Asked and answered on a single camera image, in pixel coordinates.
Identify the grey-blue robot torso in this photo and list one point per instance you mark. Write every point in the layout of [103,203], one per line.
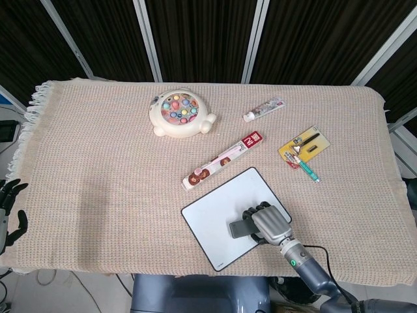
[195,293]

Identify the dark grey board eraser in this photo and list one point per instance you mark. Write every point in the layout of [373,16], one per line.
[238,228]

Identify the long toothbrush carton box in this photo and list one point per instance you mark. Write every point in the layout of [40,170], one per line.
[251,141]

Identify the green white marker pen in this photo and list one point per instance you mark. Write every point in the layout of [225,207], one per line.
[307,169]

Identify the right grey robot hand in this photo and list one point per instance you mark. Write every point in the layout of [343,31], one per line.
[272,225]

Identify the white board with black rim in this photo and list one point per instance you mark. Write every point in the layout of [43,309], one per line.
[211,215]

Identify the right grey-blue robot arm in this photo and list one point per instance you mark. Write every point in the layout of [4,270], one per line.
[309,270]

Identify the pink toothbrush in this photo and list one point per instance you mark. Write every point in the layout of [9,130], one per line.
[218,158]

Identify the white partition frame post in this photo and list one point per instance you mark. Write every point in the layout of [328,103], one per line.
[257,36]
[148,39]
[65,36]
[384,52]

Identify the small toothpaste tube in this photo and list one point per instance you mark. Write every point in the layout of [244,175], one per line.
[267,107]

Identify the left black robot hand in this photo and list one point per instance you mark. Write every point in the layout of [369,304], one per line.
[13,228]

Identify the yellow nail clipper card pack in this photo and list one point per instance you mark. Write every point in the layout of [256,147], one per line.
[318,140]

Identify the cream fishing toy game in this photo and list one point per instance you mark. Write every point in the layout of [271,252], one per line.
[182,129]

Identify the beige woven tablecloth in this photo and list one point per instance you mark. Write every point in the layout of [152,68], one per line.
[97,195]

